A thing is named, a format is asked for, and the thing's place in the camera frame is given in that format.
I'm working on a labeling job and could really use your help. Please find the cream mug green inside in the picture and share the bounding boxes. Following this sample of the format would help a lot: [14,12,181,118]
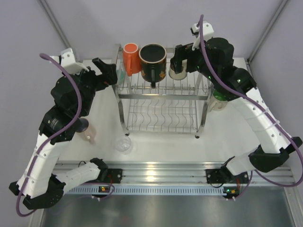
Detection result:
[208,90,228,112]

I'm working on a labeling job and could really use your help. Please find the aluminium frame post left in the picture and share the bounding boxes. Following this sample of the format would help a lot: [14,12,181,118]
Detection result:
[37,0,82,61]

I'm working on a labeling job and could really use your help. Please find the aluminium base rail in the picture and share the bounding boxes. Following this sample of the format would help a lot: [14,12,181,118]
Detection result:
[54,161,295,186]

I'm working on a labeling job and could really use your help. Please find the pink translucent tumbler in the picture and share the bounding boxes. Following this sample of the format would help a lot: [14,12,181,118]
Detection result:
[77,118,96,144]

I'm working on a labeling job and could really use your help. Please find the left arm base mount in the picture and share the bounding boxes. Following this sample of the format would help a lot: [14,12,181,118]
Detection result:
[85,168,123,184]

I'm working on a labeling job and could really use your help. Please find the aluminium frame post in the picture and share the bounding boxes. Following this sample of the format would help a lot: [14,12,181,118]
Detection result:
[37,0,82,61]
[245,0,292,64]

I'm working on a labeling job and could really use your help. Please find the black mug with orange print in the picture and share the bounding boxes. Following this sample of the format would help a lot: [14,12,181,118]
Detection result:
[139,44,167,89]

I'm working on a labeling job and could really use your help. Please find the clear glass cup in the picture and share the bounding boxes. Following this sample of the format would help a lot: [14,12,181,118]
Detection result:
[115,135,133,155]

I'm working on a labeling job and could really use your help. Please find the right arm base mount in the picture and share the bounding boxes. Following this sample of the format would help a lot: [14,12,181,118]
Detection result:
[205,168,241,188]

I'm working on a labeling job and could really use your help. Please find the perforated cable duct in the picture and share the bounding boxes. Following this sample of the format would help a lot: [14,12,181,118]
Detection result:
[67,184,227,196]

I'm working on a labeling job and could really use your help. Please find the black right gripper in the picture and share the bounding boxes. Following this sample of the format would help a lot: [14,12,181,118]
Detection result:
[170,41,218,84]

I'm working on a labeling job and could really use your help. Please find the steel two-tier dish rack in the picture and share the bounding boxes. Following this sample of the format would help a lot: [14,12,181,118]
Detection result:
[111,44,214,139]

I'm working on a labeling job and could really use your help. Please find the steel cup cream brown sleeve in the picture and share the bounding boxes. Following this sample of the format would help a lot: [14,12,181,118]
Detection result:
[169,64,187,80]

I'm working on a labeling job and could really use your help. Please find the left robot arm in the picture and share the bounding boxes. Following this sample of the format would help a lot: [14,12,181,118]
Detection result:
[9,58,117,212]

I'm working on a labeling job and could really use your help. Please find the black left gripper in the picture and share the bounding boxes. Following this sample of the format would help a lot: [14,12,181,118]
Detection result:
[62,58,117,117]

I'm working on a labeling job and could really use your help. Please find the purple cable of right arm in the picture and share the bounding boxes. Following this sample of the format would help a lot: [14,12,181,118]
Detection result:
[198,14,303,199]

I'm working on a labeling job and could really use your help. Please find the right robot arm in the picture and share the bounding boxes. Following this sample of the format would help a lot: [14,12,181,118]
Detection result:
[170,37,303,183]

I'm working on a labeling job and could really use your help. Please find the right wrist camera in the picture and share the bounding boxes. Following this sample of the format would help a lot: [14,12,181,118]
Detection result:
[189,20,215,50]

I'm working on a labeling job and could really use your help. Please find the teal cup behind rack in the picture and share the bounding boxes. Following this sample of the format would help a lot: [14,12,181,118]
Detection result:
[116,63,125,85]

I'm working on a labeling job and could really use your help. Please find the aluminium frame post right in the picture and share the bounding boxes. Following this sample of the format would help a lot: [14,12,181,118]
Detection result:
[245,0,292,64]

